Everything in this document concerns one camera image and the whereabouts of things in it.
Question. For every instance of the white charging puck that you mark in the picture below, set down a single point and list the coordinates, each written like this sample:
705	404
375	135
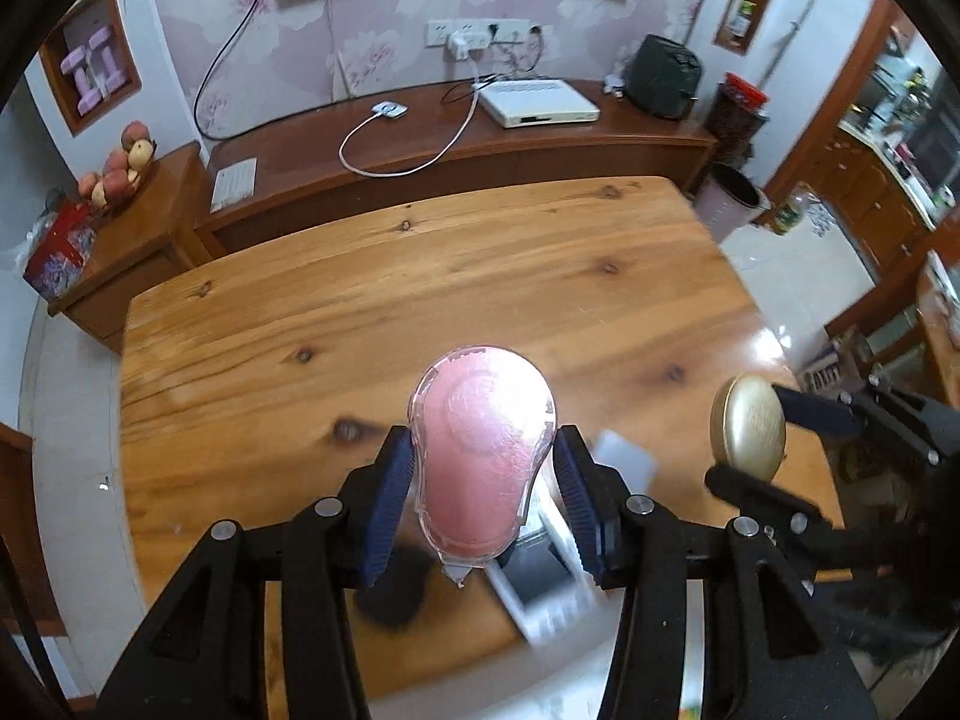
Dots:
390	110

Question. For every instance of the white set-top box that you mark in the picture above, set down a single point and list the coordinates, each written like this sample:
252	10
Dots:
536	101

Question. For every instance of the wooden chair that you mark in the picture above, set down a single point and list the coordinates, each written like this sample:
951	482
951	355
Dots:
937	322

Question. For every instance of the dark jar with red lid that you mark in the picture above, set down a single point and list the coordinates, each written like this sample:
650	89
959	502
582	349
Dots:
735	116

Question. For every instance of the white open box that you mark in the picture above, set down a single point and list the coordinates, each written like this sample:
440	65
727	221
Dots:
536	585

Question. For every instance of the wooden side cabinet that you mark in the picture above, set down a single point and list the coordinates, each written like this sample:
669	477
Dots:
142	255

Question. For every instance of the white plug adapter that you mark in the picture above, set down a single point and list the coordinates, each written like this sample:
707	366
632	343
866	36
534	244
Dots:
466	45

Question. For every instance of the metal rod on wall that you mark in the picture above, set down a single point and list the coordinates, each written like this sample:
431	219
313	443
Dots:
791	37

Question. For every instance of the long wooden television cabinet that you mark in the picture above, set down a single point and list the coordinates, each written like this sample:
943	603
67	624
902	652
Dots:
337	165

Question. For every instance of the white wall socket strip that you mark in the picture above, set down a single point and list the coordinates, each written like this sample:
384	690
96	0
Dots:
439	30

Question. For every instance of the pink dumbbell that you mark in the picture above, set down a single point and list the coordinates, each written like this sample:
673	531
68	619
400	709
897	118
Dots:
105	60
77	75

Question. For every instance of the pink correction tape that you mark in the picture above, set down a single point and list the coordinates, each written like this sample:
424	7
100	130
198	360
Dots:
480	450

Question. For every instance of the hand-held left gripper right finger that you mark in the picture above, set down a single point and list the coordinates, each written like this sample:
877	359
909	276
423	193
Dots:
581	511

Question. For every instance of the pink trash bin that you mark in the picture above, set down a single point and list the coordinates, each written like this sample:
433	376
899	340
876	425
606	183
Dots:
727	202

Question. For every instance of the wooden kitchen cabinet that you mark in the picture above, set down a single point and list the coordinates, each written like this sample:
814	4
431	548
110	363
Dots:
877	195

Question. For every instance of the cooking oil bottle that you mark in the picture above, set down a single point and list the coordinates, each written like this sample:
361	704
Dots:
791	216

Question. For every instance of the pile of peaches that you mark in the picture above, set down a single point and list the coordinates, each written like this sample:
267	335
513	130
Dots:
120	165

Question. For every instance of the gold round compact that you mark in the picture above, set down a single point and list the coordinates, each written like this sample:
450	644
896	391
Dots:
746	427

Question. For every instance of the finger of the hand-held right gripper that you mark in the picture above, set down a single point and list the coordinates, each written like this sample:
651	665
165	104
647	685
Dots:
765	501
817	414

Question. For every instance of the green bottle in niche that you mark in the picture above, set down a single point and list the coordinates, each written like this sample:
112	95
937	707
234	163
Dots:
742	19

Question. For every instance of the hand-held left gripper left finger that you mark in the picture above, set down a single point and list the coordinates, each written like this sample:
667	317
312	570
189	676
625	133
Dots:
386	511

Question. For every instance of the red patterned tissue box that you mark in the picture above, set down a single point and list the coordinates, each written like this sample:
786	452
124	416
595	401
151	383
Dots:
64	251

